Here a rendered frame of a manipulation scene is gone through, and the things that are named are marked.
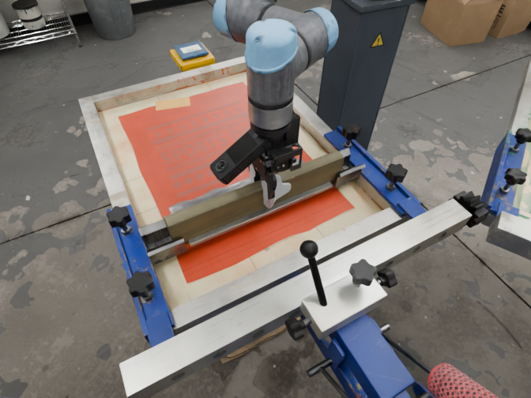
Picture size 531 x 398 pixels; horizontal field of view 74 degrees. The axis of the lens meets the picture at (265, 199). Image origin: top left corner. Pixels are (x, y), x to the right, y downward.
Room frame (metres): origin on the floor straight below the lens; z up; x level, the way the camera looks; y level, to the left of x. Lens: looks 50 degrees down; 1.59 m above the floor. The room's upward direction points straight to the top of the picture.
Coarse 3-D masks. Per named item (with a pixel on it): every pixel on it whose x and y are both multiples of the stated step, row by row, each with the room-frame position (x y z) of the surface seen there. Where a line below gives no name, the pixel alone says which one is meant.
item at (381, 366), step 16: (368, 320) 0.21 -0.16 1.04; (336, 336) 0.19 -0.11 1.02; (352, 336) 0.18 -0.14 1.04; (368, 336) 0.18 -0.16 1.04; (352, 352) 0.16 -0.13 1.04; (368, 352) 0.16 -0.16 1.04; (384, 352) 0.16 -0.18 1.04; (352, 368) 0.15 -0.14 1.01; (368, 368) 0.14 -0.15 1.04; (384, 368) 0.14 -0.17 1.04; (400, 368) 0.14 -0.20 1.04; (368, 384) 0.12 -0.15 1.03; (384, 384) 0.12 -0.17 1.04; (400, 384) 0.12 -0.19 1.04
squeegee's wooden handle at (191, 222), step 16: (320, 160) 0.56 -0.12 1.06; (336, 160) 0.56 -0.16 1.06; (288, 176) 0.51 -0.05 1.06; (304, 176) 0.52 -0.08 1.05; (320, 176) 0.54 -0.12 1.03; (240, 192) 0.46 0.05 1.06; (256, 192) 0.47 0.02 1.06; (288, 192) 0.50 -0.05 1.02; (192, 208) 0.42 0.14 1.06; (208, 208) 0.42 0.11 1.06; (224, 208) 0.43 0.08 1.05; (240, 208) 0.45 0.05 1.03; (256, 208) 0.46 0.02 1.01; (176, 224) 0.39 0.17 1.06; (192, 224) 0.40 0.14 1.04; (208, 224) 0.41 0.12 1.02; (224, 224) 0.43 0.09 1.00
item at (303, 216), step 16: (192, 96) 0.96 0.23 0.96; (208, 96) 0.96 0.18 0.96; (224, 96) 0.96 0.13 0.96; (240, 96) 0.96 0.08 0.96; (304, 160) 0.67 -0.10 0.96; (240, 176) 0.61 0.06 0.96; (336, 192) 0.56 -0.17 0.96; (288, 208) 0.50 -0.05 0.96; (304, 208) 0.50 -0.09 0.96; (320, 208) 0.50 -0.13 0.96; (336, 208) 0.50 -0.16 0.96; (272, 224) 0.46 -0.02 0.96; (288, 224) 0.46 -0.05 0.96; (304, 224) 0.46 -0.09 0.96
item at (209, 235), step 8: (328, 184) 0.55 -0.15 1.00; (304, 192) 0.52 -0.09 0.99; (312, 192) 0.52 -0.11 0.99; (320, 192) 0.53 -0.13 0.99; (288, 200) 0.50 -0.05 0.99; (296, 200) 0.50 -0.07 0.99; (264, 208) 0.47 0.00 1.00; (272, 208) 0.47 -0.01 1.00; (280, 208) 0.48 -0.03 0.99; (248, 216) 0.45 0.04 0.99; (256, 216) 0.45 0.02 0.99; (232, 224) 0.43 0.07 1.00; (240, 224) 0.43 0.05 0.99; (208, 232) 0.41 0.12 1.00; (216, 232) 0.41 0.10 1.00; (224, 232) 0.42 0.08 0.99; (192, 240) 0.39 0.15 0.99; (200, 240) 0.39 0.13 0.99
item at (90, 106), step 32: (224, 64) 1.09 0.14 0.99; (96, 96) 0.90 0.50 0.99; (128, 96) 0.92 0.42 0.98; (96, 128) 0.76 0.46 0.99; (320, 128) 0.76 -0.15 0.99; (352, 224) 0.43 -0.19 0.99; (384, 224) 0.43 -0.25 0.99; (288, 256) 0.36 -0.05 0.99; (320, 256) 0.36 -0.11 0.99; (224, 288) 0.29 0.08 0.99; (256, 288) 0.29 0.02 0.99; (192, 320) 0.23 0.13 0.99
